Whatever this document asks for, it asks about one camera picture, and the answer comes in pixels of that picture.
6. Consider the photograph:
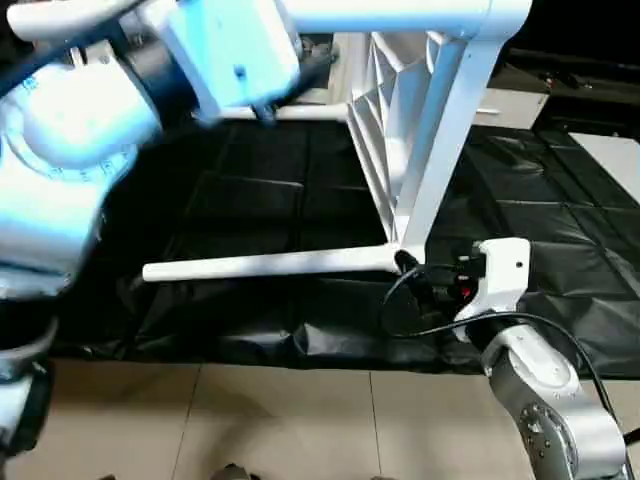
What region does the white plastic table leg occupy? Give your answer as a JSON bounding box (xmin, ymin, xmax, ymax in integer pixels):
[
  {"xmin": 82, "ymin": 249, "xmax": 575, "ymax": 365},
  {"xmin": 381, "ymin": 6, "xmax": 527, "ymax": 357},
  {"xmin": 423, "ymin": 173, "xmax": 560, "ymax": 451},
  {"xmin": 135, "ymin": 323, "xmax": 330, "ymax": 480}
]
[
  {"xmin": 212, "ymin": 100, "xmax": 353, "ymax": 125},
  {"xmin": 5, "ymin": 0, "xmax": 533, "ymax": 43},
  {"xmin": 142, "ymin": 243, "xmax": 423, "ymax": 285}
]

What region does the white plastic table top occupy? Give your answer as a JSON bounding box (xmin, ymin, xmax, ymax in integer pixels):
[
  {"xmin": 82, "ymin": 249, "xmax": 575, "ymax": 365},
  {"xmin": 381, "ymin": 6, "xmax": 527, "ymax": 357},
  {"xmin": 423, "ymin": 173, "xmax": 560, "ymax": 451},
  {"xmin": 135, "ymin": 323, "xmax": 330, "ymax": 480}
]
[{"xmin": 345, "ymin": 28, "xmax": 506, "ymax": 253}]

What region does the black work mat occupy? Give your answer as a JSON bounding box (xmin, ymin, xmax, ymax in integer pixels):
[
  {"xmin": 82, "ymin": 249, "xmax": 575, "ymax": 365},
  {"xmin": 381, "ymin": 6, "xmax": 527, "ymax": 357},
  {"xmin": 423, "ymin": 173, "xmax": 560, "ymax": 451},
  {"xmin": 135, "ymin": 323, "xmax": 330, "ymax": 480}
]
[{"xmin": 50, "ymin": 95, "xmax": 640, "ymax": 381}]

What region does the white drawer unit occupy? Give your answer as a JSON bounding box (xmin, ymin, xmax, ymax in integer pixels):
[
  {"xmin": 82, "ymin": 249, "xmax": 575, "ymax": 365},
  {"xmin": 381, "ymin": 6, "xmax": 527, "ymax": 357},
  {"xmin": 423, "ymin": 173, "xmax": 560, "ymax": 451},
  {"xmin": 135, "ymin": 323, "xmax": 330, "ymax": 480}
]
[{"xmin": 470, "ymin": 85, "xmax": 549, "ymax": 131}]

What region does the dark grey floor object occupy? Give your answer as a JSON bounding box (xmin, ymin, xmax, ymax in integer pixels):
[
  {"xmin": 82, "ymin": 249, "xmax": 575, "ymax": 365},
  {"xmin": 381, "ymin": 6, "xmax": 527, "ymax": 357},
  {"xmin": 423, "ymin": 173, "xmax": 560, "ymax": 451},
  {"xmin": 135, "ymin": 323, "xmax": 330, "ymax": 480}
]
[{"xmin": 215, "ymin": 462, "xmax": 261, "ymax": 480}]

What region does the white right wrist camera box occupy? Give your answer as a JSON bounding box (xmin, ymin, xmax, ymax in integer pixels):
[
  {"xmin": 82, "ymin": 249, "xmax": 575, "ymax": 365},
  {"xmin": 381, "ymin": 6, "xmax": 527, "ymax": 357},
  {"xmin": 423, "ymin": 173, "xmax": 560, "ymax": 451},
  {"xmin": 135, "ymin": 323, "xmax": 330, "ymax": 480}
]
[{"xmin": 452, "ymin": 238, "xmax": 533, "ymax": 323}]

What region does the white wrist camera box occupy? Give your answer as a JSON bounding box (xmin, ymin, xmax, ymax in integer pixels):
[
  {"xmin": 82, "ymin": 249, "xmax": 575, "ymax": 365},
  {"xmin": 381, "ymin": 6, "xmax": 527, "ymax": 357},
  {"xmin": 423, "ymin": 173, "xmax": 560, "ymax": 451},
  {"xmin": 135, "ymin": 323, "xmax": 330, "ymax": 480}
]
[
  {"xmin": 452, "ymin": 238, "xmax": 533, "ymax": 323},
  {"xmin": 158, "ymin": 0, "xmax": 303, "ymax": 129}
]

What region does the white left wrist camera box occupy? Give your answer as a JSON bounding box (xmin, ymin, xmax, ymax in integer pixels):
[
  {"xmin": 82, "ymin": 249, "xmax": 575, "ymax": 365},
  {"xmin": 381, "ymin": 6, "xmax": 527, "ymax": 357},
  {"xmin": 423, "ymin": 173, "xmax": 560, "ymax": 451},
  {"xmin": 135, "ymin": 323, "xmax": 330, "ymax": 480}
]
[{"xmin": 158, "ymin": 0, "xmax": 303, "ymax": 129}]

